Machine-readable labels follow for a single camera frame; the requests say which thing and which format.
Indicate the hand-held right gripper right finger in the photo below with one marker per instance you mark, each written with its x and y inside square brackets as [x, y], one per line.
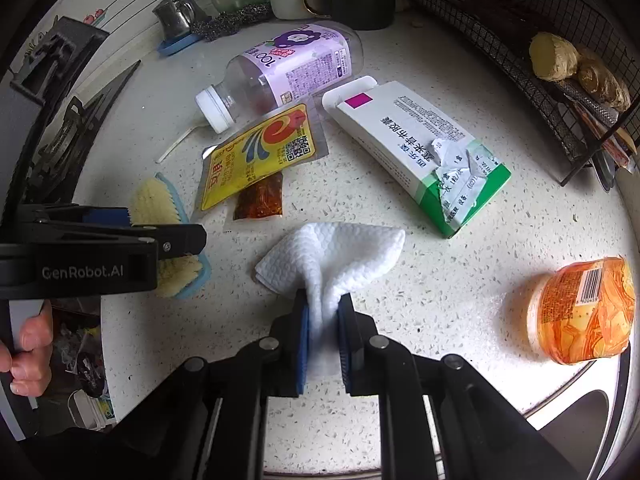
[345, 337]

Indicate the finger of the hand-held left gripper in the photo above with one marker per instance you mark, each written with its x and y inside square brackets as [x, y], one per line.
[180, 240]
[107, 216]

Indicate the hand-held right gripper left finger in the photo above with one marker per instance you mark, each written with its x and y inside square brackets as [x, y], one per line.
[301, 332]

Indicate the white wipe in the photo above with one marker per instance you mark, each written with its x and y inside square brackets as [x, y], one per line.
[340, 255]

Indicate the yellow foil packet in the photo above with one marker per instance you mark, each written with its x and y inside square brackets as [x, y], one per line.
[260, 155]

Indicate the person's left hand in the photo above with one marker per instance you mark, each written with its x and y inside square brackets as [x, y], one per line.
[32, 335]

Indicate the brown sauce packet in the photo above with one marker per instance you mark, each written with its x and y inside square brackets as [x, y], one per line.
[257, 197]

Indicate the black glass gas stove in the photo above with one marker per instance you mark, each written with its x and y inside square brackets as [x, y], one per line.
[85, 125]

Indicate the white plastic spoon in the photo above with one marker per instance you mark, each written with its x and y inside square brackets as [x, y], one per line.
[175, 145]

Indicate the blue saucer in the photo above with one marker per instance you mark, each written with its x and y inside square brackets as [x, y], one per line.
[172, 49]

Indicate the white green medicine box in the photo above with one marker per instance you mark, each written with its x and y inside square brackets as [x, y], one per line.
[400, 130]

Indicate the steel teapot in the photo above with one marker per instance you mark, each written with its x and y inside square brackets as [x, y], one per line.
[177, 12]

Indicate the purple label plastic bottle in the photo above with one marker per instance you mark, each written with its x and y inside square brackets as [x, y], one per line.
[300, 60]

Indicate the steel wool scrubber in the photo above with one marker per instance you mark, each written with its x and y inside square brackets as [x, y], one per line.
[225, 22]

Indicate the orange jelly cup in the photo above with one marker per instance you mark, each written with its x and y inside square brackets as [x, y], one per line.
[580, 310]

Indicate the red seasoning packet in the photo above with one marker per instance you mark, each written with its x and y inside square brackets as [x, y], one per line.
[615, 145]

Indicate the dried chili bag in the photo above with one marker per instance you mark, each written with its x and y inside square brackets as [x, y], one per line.
[500, 10]

